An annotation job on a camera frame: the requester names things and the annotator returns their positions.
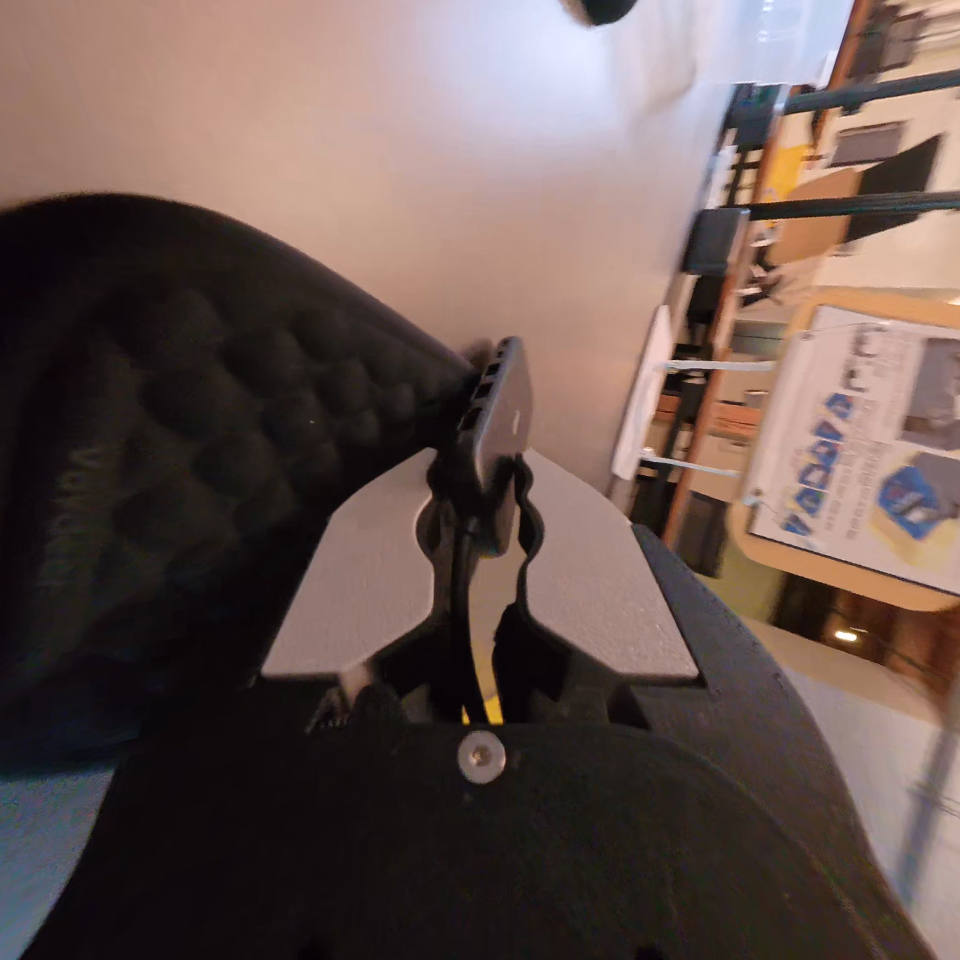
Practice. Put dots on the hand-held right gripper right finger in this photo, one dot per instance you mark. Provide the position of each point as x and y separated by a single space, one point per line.
600 592

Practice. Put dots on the white poster stand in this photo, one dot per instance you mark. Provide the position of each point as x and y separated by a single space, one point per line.
645 390

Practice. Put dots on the black usb hub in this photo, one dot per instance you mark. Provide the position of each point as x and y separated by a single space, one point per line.
502 420

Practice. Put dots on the dark metal shelf rack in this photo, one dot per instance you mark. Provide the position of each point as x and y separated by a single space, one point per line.
862 201

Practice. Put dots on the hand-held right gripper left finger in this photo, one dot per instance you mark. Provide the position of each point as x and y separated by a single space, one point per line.
360 585

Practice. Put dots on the printed poster board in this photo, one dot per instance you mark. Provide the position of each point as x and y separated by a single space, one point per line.
847 450

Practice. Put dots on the black bumpy foam pad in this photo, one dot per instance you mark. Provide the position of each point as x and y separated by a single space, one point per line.
187 450

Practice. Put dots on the dark round object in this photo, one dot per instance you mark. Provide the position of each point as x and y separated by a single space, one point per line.
600 11

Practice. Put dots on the black box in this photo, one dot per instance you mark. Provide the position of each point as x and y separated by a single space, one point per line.
712 240

